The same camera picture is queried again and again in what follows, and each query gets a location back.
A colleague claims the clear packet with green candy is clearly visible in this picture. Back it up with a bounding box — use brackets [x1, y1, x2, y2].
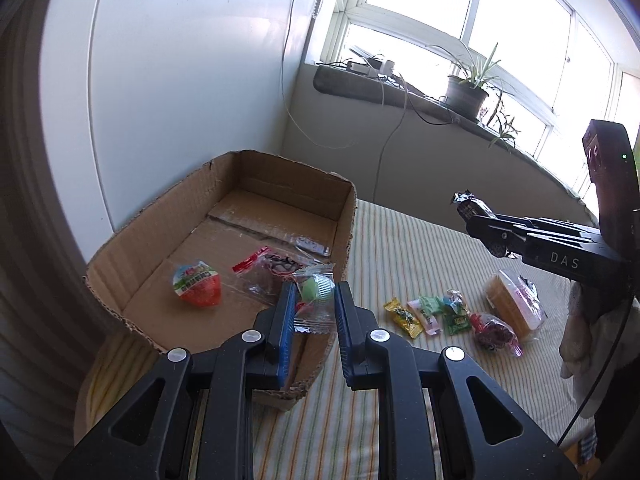
[292, 264, 336, 335]

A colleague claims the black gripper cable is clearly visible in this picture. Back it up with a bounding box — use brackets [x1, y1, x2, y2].
[557, 305, 633, 448]

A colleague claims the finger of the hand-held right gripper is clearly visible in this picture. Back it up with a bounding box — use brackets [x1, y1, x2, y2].
[492, 213, 603, 241]
[466, 215, 551, 262]

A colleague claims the yellow candy packet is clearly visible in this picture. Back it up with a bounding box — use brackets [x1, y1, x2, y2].
[383, 298, 425, 339]

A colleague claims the black cable on windowsill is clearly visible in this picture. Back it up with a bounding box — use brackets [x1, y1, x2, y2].
[399, 74, 457, 126]

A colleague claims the clear red-edged snack packet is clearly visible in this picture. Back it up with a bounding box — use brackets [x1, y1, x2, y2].
[232, 246, 311, 306]

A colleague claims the white window frame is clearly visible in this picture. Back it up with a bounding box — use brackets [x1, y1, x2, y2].
[320, 0, 640, 197]

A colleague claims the sandwich bread packet pink label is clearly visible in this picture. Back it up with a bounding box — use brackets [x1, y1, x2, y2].
[484, 270, 547, 341]

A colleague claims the potted spider plant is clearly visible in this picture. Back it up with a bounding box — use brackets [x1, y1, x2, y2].
[427, 40, 522, 151]

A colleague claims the white power adapter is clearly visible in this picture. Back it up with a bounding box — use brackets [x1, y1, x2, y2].
[348, 59, 396, 79]

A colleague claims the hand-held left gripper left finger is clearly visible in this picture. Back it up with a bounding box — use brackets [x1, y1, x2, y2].
[52, 282, 298, 480]

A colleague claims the strawberry-shaped red snack packet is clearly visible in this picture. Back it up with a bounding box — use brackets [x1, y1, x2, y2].
[172, 260, 223, 309]

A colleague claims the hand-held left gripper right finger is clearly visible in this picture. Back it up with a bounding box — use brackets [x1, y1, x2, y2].
[334, 281, 581, 480]

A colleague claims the thin white cord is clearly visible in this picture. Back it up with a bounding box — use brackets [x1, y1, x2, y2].
[279, 0, 353, 150]

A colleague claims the person's right hand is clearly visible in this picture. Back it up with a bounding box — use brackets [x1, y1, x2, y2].
[559, 280, 601, 381]

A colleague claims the grey windowsill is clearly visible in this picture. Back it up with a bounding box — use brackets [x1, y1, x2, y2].
[314, 62, 601, 211]

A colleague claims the clear packet of red dates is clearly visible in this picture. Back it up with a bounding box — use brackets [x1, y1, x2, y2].
[470, 312, 523, 357]

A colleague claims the dark brown snack packet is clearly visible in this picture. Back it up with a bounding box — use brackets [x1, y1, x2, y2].
[452, 190, 497, 222]

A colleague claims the cardboard box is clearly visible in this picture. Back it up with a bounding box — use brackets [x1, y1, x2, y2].
[82, 149, 358, 413]

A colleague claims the striped tablecloth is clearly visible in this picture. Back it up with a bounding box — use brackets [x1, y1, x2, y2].
[75, 199, 601, 480]

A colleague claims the white power cable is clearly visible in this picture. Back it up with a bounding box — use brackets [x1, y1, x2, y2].
[372, 75, 408, 202]

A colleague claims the pink candy packet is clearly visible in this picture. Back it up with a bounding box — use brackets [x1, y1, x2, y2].
[406, 299, 442, 337]

